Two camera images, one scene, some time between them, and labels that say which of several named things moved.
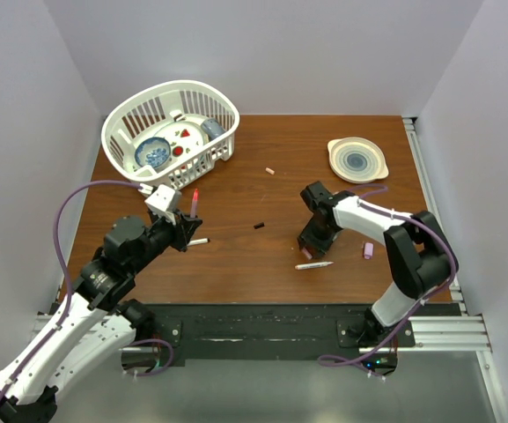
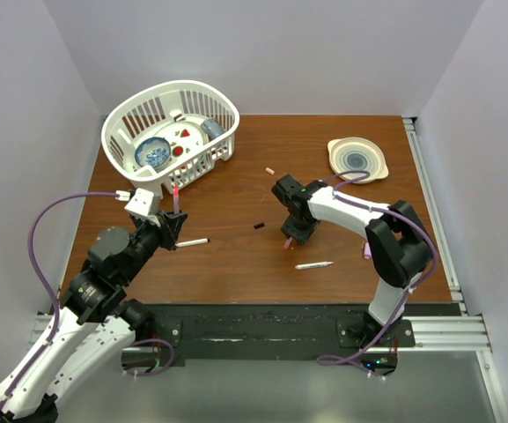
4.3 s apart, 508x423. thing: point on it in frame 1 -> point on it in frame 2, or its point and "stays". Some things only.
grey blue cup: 212,127 stays
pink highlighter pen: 195,202 -> 176,198
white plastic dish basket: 146,114 stays
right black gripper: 321,246 -> 301,236
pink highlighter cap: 309,256 -> 288,242
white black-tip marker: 195,241 stays
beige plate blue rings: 357,159 stays
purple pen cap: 368,250 stays
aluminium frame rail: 459,331 stays
